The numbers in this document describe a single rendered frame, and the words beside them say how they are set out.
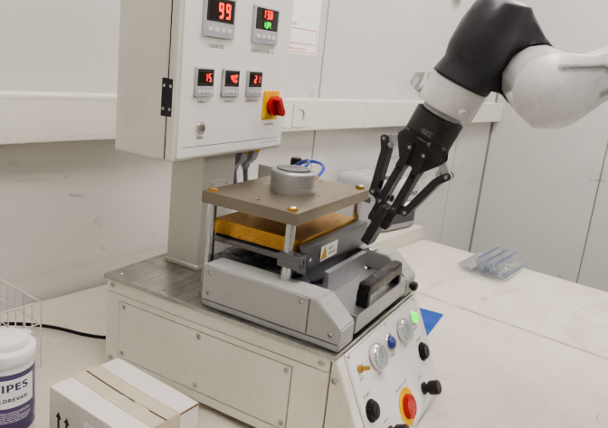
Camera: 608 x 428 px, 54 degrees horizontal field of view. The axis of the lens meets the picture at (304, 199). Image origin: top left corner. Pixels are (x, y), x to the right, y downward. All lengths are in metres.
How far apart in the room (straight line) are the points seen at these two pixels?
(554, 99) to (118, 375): 0.73
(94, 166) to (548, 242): 2.57
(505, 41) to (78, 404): 0.77
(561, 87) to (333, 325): 0.44
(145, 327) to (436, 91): 0.62
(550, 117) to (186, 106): 0.54
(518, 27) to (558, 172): 2.55
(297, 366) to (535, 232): 2.67
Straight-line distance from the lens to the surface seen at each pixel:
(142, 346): 1.11
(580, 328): 1.68
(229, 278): 0.95
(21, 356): 0.96
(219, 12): 1.02
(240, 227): 0.99
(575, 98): 0.83
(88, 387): 0.96
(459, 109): 0.88
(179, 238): 1.15
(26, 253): 1.44
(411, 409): 1.06
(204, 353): 1.02
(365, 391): 0.94
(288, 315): 0.90
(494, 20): 0.87
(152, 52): 1.00
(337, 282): 0.99
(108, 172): 1.49
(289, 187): 1.00
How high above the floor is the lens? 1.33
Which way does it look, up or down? 13 degrees down
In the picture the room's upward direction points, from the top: 6 degrees clockwise
